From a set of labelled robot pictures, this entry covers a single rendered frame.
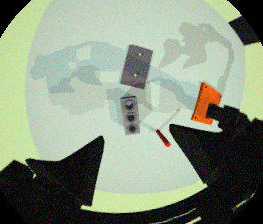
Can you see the red peg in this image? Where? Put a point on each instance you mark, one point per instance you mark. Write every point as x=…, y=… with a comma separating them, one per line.
x=165, y=141

